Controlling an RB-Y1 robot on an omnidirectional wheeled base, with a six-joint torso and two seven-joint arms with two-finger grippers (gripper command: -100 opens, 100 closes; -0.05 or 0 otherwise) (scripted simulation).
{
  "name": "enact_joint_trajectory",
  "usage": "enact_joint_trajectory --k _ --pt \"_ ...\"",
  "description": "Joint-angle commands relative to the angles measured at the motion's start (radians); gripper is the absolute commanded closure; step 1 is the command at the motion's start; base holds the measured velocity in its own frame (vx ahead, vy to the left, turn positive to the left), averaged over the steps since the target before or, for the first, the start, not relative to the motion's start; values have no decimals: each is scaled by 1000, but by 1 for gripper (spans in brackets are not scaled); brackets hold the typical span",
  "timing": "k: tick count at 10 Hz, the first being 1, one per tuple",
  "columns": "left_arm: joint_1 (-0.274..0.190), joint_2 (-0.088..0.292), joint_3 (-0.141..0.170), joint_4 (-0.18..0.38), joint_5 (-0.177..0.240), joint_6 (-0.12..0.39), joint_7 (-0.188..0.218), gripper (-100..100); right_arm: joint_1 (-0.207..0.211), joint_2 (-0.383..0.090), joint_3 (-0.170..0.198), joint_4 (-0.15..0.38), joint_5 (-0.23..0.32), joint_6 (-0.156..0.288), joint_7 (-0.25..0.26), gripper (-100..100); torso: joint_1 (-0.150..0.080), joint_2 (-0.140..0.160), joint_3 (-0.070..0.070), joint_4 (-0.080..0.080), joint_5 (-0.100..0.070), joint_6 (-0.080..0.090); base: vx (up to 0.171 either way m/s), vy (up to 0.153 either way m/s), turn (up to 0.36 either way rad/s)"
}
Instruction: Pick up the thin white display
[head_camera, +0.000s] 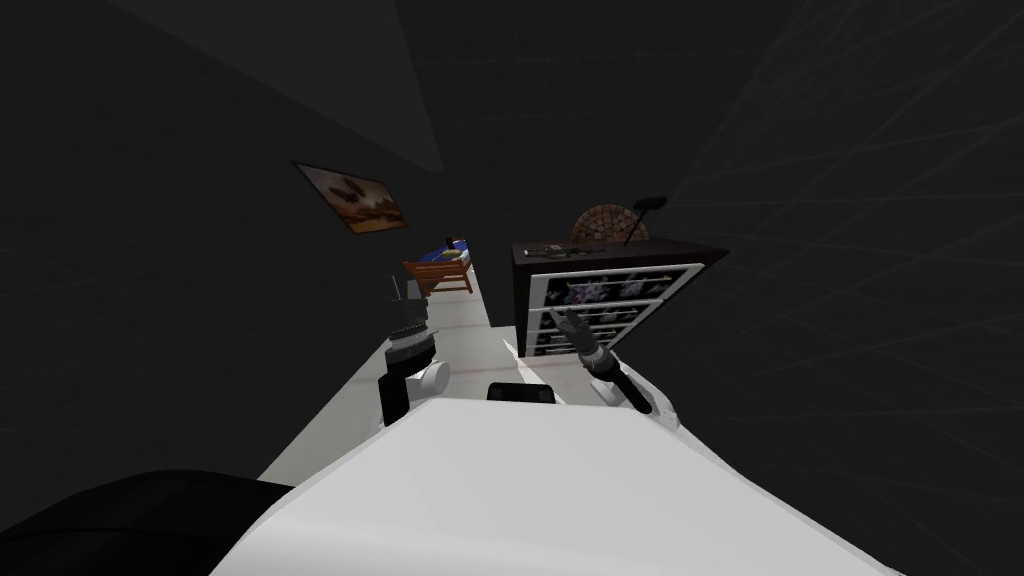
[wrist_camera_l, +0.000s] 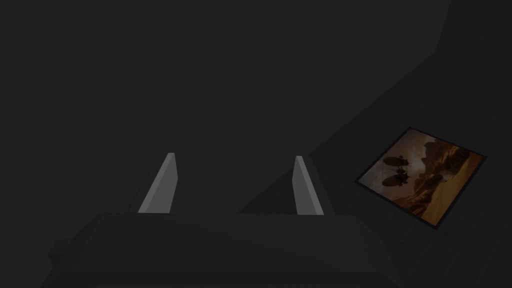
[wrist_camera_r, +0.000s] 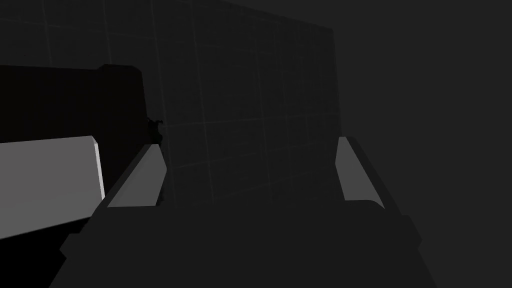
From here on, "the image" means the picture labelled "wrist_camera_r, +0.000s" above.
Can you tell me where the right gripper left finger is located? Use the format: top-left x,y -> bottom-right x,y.
91,143 -> 168,219

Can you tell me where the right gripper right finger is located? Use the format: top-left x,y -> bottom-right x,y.
335,136 -> 402,217

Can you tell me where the grey flat cupboard door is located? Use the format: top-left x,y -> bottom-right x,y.
0,135 -> 106,240

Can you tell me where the black cupboard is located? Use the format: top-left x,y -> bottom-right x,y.
0,63 -> 164,189

